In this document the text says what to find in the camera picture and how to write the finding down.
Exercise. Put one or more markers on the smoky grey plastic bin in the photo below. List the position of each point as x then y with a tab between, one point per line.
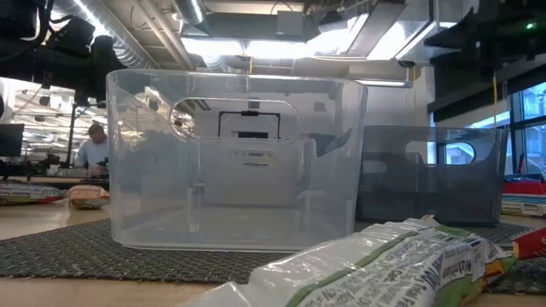
426	196

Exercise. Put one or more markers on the dark woven placemat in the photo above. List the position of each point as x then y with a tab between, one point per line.
64	256

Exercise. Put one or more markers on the clear plastic bin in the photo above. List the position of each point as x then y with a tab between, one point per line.
149	192
256	183

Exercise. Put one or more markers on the dark ceiling camera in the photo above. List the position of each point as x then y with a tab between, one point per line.
406	64

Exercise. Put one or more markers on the person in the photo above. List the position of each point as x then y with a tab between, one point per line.
94	153

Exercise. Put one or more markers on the orange granola bar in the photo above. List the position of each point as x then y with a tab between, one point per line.
87	196

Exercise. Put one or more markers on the black computer monitor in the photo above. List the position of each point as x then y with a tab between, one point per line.
10	140

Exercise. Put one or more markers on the dark workbench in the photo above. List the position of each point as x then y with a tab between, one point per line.
42	181

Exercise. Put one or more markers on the ceiling strip lamp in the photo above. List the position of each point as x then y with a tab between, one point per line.
384	83

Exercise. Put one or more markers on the red bag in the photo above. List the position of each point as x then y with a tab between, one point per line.
524	188

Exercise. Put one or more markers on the black rectangular frame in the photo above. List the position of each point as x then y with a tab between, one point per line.
249	113

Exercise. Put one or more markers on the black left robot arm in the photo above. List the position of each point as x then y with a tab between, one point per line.
17	51

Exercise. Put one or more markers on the grey ceiling box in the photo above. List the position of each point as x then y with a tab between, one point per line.
290	23

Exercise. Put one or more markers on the white green red granola bar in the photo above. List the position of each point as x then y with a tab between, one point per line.
25	194

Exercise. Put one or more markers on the large rectangular metal duct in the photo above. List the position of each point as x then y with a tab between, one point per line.
384	30

